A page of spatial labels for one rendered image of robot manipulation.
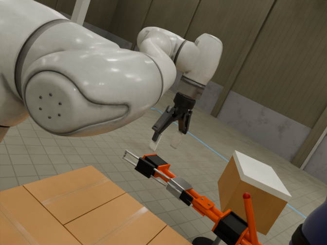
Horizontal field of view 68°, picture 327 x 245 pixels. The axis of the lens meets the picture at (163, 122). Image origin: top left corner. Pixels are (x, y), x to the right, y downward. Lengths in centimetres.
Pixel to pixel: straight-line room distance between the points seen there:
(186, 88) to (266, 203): 156
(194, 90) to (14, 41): 59
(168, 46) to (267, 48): 961
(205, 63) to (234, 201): 153
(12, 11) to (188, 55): 56
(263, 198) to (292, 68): 792
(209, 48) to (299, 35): 935
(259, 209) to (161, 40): 172
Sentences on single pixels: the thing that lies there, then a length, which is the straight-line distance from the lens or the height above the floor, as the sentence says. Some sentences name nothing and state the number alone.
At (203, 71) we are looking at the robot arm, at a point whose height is 162.
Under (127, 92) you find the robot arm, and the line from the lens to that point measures 29.
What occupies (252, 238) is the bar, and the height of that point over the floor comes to 125.
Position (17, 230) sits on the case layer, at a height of 54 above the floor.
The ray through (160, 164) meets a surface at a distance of 93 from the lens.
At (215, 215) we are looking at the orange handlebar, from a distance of 84.
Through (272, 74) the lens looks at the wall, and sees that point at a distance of 996.
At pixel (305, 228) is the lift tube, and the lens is 76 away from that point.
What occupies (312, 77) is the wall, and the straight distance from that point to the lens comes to 952.
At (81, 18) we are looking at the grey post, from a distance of 387.
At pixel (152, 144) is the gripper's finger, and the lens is 85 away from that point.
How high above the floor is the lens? 163
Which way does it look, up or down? 15 degrees down
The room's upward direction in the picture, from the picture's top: 24 degrees clockwise
